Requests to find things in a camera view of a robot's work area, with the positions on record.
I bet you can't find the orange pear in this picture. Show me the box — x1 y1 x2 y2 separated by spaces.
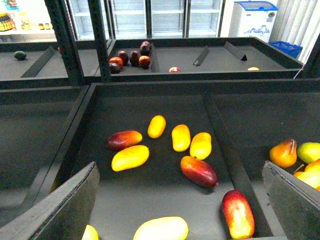
269 138 297 168

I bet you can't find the red yellow mango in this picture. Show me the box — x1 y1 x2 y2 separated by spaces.
106 130 143 151
221 189 256 239

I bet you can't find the green yellow pear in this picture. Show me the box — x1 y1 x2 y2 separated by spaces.
296 142 320 164

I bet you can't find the white chest freezer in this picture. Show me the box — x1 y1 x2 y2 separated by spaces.
228 0 278 43

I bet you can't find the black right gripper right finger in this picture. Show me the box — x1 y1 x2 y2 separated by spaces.
262 161 320 240

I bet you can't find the red orange mango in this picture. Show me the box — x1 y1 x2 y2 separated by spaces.
180 156 219 189

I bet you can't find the pale yellow mango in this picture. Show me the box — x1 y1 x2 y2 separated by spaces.
133 216 189 240

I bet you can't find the dark green avocado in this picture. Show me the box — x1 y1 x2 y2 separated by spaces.
13 51 27 61

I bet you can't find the red apple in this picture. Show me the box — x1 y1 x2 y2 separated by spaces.
168 66 181 73

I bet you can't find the black display stand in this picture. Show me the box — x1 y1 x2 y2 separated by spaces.
0 16 320 240

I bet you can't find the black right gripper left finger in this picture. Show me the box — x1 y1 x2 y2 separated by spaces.
0 161 100 240

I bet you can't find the glass door refrigerator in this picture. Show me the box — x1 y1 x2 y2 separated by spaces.
65 0 226 41

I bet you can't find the blue plastic crate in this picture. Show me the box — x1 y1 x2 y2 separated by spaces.
269 41 303 58

